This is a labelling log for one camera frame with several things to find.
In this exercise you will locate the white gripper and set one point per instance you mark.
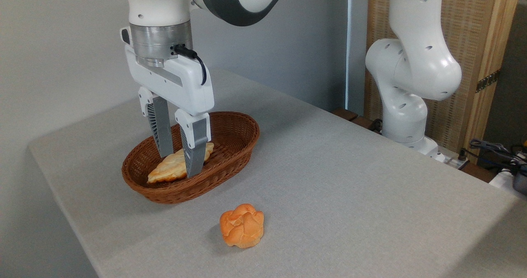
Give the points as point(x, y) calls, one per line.
point(181, 84)

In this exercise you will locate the long pale bread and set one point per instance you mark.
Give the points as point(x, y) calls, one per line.
point(171, 169)

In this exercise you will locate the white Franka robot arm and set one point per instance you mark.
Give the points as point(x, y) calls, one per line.
point(413, 68)

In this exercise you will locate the round orange bread roll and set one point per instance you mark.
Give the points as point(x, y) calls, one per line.
point(242, 226)

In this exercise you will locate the brown wicker basket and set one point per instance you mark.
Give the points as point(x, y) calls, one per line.
point(230, 146)

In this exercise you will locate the white vertical pole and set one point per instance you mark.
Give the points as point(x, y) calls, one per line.
point(350, 43)

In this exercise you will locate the wooden rattan folding screen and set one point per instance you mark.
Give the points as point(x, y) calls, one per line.
point(471, 22)

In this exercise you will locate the metal screen hinge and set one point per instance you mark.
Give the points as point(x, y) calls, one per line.
point(488, 81)

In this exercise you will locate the grey device with white base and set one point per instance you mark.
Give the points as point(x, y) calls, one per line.
point(516, 183)

